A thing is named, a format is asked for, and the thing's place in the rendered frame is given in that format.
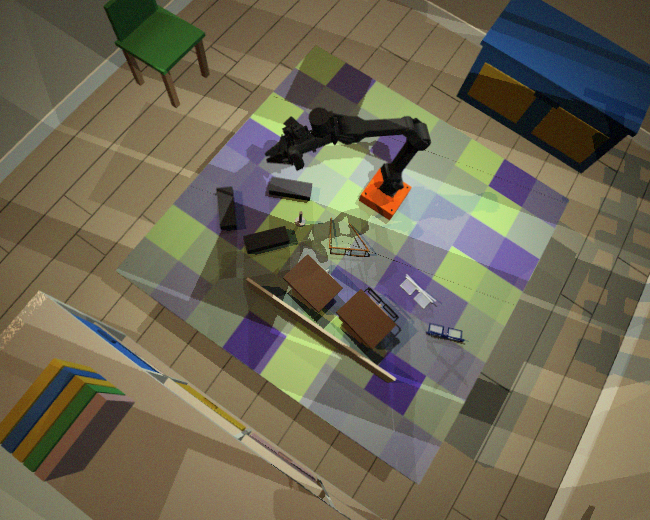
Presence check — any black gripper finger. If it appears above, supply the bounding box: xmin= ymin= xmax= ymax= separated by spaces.
xmin=266 ymin=145 xmax=293 ymax=165
xmin=264 ymin=134 xmax=286 ymax=157

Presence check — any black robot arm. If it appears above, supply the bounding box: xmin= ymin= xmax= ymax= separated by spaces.
xmin=283 ymin=108 xmax=431 ymax=198

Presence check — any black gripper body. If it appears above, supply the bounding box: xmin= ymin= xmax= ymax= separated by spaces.
xmin=282 ymin=127 xmax=318 ymax=170

